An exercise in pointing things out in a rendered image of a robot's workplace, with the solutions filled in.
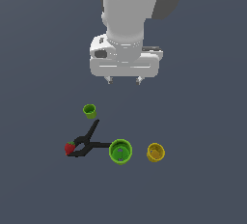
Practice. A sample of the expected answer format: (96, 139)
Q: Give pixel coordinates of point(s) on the black spring clamp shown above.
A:
(86, 141)

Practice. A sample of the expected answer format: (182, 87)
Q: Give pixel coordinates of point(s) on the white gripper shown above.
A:
(123, 63)

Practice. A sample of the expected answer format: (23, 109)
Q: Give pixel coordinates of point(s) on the yellow cup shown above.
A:
(156, 152)

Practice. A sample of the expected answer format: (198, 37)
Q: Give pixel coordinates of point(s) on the small light green cup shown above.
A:
(89, 111)

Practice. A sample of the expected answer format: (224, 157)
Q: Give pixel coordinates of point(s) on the large green cup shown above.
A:
(120, 151)

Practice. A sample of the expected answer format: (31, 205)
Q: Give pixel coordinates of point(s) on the red strawberry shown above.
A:
(69, 147)

